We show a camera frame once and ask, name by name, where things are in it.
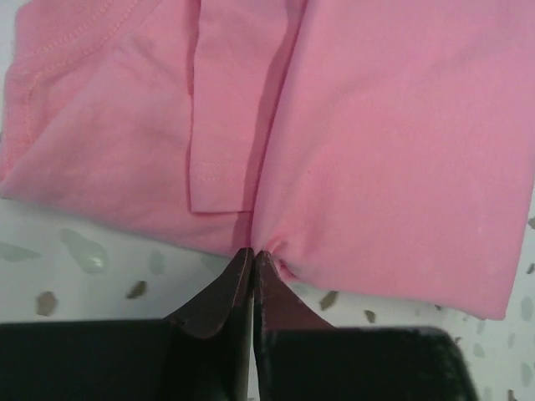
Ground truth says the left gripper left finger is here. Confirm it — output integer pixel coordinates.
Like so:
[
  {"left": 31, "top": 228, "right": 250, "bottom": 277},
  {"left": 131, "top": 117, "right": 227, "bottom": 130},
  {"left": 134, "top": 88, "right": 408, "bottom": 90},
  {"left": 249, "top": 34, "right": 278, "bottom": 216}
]
[{"left": 1, "top": 248, "right": 254, "bottom": 400}]

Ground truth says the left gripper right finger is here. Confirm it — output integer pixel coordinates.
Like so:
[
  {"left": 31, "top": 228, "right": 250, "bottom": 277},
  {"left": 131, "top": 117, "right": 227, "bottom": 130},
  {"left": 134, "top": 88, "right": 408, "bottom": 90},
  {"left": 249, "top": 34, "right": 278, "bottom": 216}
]
[{"left": 253, "top": 252, "right": 476, "bottom": 401}]

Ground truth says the pink t-shirt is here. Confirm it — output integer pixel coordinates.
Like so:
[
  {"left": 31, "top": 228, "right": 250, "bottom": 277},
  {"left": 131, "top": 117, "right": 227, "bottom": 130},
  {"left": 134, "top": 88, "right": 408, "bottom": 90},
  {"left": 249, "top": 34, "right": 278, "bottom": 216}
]
[{"left": 1, "top": 1, "right": 534, "bottom": 320}]

